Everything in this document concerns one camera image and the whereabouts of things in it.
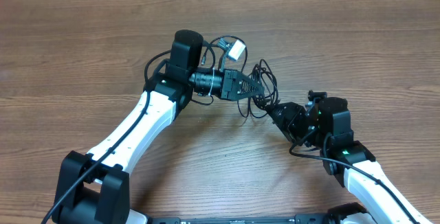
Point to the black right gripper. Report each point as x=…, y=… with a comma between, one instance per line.
x=287, y=120

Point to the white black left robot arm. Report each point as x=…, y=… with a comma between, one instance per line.
x=95, y=187

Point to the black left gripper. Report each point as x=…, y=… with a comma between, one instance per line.
x=230, y=83

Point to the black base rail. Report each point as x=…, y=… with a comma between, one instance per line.
x=318, y=218

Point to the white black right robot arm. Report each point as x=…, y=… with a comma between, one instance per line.
x=357, y=169

